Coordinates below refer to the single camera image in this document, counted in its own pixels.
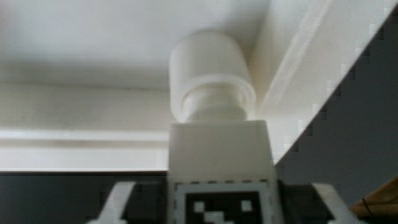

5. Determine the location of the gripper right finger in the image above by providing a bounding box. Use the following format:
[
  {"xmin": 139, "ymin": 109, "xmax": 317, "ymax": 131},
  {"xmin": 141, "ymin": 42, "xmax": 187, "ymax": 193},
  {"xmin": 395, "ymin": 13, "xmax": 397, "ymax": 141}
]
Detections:
[{"xmin": 276, "ymin": 181, "xmax": 372, "ymax": 224}]

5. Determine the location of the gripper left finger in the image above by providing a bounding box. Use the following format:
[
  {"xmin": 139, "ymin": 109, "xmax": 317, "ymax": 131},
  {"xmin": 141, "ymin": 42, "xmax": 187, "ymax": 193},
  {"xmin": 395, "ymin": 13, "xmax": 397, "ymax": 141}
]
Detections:
[{"xmin": 86, "ymin": 179, "xmax": 171, "ymax": 224}]

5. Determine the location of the white table leg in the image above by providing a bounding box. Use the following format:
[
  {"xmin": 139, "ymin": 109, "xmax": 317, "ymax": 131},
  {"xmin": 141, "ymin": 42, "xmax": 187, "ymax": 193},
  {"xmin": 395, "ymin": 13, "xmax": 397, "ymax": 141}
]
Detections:
[{"xmin": 166, "ymin": 96, "xmax": 283, "ymax": 224}]

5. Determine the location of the white square tabletop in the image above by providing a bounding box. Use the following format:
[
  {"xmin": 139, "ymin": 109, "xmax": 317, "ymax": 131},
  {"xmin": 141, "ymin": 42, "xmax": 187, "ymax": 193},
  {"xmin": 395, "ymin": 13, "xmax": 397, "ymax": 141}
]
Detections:
[{"xmin": 0, "ymin": 0, "xmax": 398, "ymax": 172}]

